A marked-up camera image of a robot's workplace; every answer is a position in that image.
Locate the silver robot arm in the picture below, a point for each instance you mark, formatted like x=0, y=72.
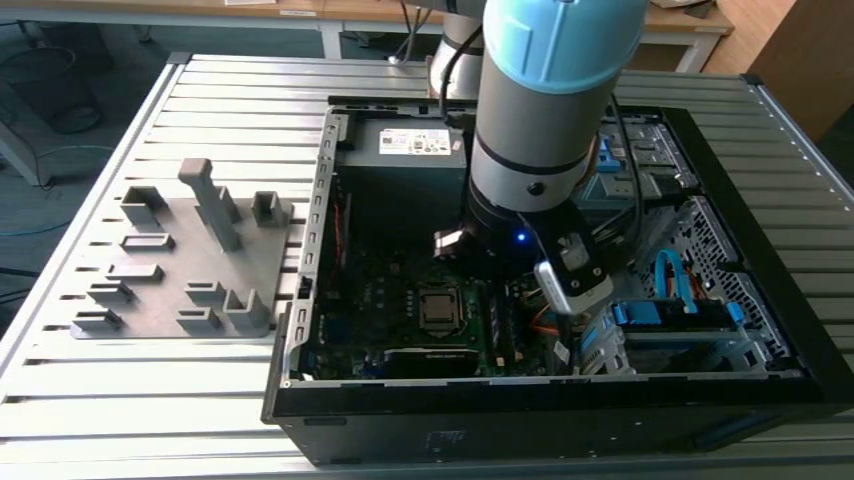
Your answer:
x=541, y=125

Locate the CPU socket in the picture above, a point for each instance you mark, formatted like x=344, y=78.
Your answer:
x=440, y=287

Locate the silver CPU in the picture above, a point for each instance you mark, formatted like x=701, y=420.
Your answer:
x=440, y=307

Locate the green motherboard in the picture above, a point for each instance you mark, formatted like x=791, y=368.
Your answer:
x=374, y=300

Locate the blue disk carrier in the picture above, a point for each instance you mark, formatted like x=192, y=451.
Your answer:
x=609, y=160
x=637, y=314

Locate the black graphics card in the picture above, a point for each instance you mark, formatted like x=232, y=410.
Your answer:
x=434, y=362

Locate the grey power supply unit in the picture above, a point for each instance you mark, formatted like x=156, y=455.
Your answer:
x=363, y=145

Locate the grey metal disk bay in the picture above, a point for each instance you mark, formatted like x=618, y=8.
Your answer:
x=667, y=339
x=657, y=150

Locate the black disk drive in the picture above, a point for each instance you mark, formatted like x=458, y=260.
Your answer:
x=707, y=315

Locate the black PC case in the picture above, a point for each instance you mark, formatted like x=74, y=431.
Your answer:
x=534, y=425

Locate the grey parts rack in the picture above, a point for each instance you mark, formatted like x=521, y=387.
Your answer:
x=174, y=270

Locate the wooden cabinet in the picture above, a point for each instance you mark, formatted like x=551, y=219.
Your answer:
x=801, y=50

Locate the wooden desk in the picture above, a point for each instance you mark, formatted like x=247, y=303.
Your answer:
x=200, y=10

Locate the black waste bin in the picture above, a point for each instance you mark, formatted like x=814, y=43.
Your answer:
x=60, y=90

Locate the black camera bracket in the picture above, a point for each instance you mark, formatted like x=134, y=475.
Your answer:
x=561, y=220

